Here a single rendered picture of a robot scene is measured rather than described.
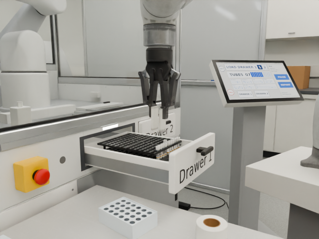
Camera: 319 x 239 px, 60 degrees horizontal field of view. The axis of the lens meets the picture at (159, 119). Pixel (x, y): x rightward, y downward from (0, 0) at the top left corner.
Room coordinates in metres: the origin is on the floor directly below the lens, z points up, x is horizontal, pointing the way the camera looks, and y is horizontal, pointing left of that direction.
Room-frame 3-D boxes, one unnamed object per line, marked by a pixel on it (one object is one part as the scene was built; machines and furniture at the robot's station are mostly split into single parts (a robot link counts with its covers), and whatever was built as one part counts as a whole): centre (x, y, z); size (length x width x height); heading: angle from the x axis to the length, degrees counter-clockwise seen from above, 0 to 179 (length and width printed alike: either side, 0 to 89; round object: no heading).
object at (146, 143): (0.90, 0.06, 0.87); 0.22 x 0.18 x 0.06; 59
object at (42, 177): (0.65, 0.30, 0.88); 0.04 x 0.03 x 0.04; 149
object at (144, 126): (1.23, 0.00, 0.87); 0.29 x 0.02 x 0.11; 149
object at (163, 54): (0.80, 0.00, 1.15); 0.08 x 0.07 x 0.09; 59
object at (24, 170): (0.67, 0.32, 0.88); 0.07 x 0.05 x 0.07; 149
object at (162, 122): (0.80, -0.01, 1.00); 0.03 x 0.01 x 0.07; 149
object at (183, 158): (0.80, -0.11, 0.87); 0.29 x 0.02 x 0.11; 149
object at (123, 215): (0.63, 0.08, 0.78); 0.12 x 0.08 x 0.04; 49
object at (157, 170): (0.90, 0.07, 0.86); 0.40 x 0.26 x 0.06; 59
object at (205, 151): (0.78, -0.13, 0.91); 0.07 x 0.04 x 0.01; 149
